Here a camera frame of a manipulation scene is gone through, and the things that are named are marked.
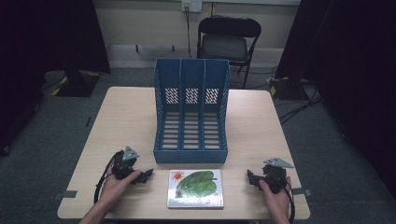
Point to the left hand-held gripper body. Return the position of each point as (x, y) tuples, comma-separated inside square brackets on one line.
[(124, 165)]

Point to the person's left hand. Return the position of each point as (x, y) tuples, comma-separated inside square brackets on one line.
[(115, 186)]

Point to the grey tape strip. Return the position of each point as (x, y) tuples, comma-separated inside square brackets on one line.
[(302, 191), (65, 194)]

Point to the person's right hand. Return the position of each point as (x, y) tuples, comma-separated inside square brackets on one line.
[(277, 203)]

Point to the blue three-slot file rack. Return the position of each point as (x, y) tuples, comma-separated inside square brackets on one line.
[(191, 124)]

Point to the white wall socket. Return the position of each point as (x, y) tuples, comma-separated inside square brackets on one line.
[(191, 5)]

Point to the black curtain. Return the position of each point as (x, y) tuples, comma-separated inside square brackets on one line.
[(49, 46), (348, 77)]

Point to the green leaf picture book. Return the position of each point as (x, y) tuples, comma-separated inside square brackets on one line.
[(196, 188)]

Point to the black stand base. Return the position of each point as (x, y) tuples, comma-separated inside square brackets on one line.
[(288, 88), (77, 83)]

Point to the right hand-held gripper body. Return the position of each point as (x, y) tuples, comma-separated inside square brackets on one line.
[(275, 174)]

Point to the black folding chair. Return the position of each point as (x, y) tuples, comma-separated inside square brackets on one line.
[(229, 43)]

